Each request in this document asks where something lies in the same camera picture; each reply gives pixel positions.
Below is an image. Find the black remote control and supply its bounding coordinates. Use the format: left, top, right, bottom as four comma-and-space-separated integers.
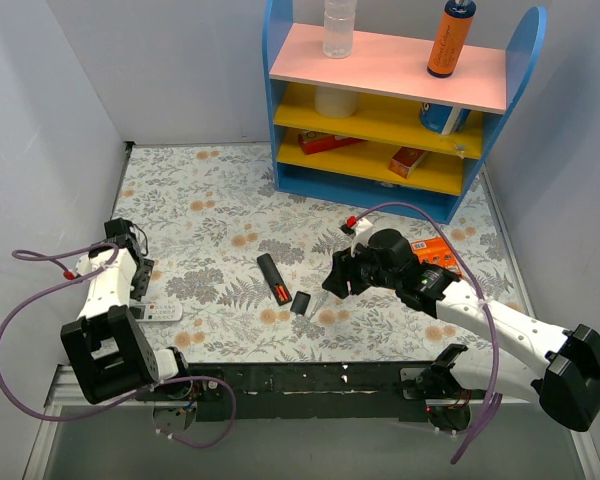
256, 253, 292, 306

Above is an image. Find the white paper roll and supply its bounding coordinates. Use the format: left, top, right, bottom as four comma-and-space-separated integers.
314, 86, 359, 119

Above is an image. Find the white remote control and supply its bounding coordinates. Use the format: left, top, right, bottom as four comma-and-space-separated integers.
130, 302, 183, 323

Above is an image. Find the clear plastic bottle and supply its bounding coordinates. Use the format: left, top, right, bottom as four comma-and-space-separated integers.
323, 0, 357, 59

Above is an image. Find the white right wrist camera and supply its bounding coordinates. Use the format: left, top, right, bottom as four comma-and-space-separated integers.
340, 216, 374, 256

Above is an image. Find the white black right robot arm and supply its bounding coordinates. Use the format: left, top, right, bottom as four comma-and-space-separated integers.
322, 220, 600, 432

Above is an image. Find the red flat box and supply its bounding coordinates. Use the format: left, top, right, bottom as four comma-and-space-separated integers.
297, 131, 363, 155

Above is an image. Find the floral patterned table mat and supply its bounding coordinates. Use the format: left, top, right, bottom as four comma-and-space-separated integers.
82, 143, 536, 364

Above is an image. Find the orange battery pack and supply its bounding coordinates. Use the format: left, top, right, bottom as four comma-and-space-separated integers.
410, 237, 463, 277

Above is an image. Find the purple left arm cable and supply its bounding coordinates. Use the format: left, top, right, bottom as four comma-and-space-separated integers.
0, 242, 237, 449

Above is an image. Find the black battery cover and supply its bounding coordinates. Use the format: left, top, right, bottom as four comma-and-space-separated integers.
290, 291, 311, 316

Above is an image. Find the red battery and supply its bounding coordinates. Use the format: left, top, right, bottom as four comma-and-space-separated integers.
273, 285, 284, 304

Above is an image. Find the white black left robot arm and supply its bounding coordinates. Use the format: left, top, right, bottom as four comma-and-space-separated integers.
60, 218, 193, 404

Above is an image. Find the blue yellow pink shelf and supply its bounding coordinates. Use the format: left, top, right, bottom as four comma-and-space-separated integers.
262, 1, 547, 224

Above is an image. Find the orange cylindrical bottle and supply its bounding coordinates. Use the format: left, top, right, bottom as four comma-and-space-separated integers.
427, 0, 477, 78

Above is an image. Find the orange red small box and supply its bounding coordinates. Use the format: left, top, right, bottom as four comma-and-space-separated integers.
388, 147, 429, 179

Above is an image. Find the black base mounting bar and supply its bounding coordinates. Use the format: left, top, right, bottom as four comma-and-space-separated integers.
134, 360, 496, 424

